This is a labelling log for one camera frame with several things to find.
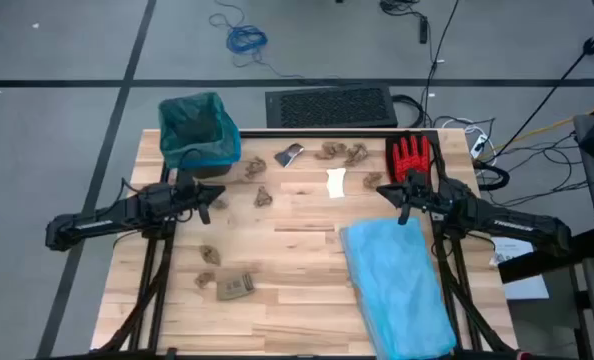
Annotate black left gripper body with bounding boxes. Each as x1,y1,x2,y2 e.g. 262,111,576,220
174,182,212,225

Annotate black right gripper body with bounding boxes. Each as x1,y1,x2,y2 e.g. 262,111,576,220
399,169,436,225

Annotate white paper scrap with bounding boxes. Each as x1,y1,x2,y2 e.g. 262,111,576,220
325,167,347,200

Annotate teal plastic trash bag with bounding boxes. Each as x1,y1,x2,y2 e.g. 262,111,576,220
157,91,242,170

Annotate light blue plastic bags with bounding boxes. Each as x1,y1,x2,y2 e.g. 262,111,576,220
339,216,458,360

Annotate silver foil wrapper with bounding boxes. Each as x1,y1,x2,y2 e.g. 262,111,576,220
274,142,306,169

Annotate red and black work glove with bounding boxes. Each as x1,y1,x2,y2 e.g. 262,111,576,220
385,133,433,184

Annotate black keyboard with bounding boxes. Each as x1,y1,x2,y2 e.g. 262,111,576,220
265,83,399,130

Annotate white paper sheet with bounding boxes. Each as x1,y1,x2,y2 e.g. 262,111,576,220
489,236,551,301

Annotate black cart crossbar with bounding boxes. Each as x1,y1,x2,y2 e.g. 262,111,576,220
499,228,594,285

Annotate black stand pole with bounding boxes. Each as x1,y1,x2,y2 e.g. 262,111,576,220
496,9,594,151

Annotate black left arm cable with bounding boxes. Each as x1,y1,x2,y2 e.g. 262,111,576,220
176,147,206,174

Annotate thick black cable loop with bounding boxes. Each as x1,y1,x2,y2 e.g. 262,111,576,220
474,159,511,192

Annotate black aluminium table frame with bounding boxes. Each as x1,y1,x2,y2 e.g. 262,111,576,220
96,128,521,360

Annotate long black hanging cable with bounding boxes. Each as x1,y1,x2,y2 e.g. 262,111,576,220
421,0,462,129

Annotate yellow cable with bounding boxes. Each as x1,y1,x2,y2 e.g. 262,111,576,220
479,106,594,162

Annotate blue coiled cable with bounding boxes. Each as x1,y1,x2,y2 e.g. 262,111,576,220
208,0,303,80

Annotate black cable bundle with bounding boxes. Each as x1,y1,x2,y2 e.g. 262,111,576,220
379,0,423,19

